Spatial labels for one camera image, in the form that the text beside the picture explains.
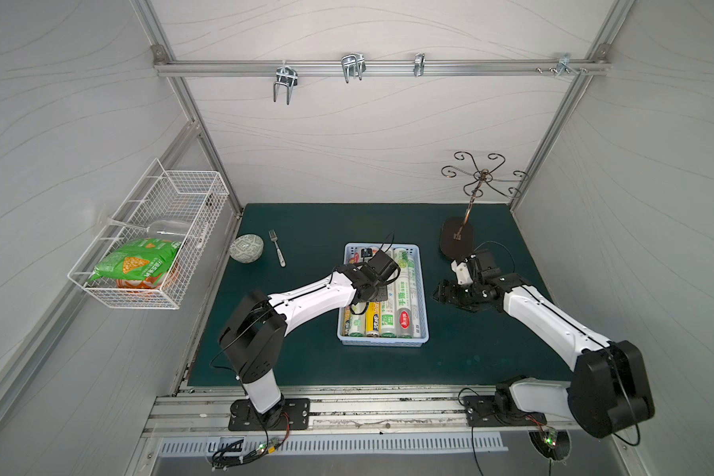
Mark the double metal hook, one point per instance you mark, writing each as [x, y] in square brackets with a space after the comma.
[353, 66]
[286, 79]

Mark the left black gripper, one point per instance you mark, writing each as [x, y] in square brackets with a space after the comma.
[378, 280]

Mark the white green long wrap roll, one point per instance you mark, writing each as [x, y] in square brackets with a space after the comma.
[415, 304]

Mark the single metal hook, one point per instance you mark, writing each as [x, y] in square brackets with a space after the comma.
[419, 65]

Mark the black fork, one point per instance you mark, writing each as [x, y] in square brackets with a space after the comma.
[275, 240]

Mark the short yellow wrap roll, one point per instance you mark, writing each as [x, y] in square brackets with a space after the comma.
[372, 320]

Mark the grey patterned round bowl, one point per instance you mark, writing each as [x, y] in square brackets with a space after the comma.
[247, 248]

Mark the white wire wall basket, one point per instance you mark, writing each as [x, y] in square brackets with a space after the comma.
[197, 197]

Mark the green snack bag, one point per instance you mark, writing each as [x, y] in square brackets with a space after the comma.
[138, 260]

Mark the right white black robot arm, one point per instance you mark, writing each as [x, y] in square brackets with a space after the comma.
[609, 388]

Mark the small metal hook bracket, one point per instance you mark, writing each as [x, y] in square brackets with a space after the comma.
[563, 68]

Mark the clear plastic item in basket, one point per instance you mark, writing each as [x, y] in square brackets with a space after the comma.
[164, 229]

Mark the light blue perforated plastic basket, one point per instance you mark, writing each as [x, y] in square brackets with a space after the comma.
[357, 252]

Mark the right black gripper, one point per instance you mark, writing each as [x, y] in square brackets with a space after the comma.
[456, 292]

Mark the bronze jewelry stand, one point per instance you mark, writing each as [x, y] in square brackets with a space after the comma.
[457, 233]

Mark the aluminium top rail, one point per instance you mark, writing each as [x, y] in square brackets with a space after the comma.
[375, 68]

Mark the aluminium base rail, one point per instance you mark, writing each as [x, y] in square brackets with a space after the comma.
[333, 410]

